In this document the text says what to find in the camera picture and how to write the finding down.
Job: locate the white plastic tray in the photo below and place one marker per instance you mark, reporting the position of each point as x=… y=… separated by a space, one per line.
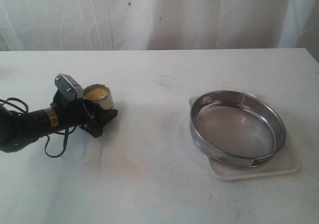
x=285 y=161

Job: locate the rounded steel cup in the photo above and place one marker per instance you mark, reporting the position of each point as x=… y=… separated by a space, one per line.
x=105 y=103

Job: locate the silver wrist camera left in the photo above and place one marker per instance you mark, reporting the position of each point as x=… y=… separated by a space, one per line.
x=68 y=87

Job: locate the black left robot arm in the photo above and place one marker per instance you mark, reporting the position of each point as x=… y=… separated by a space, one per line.
x=19 y=128

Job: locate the white curtain backdrop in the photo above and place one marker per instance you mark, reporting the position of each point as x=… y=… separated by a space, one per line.
x=157 y=24

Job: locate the round steel sieve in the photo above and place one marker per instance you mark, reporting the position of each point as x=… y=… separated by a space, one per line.
x=235 y=129

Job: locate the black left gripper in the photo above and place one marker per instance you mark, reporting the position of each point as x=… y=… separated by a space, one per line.
x=83 y=113

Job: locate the yellow white grain mix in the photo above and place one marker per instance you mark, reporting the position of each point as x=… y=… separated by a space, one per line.
x=96 y=93

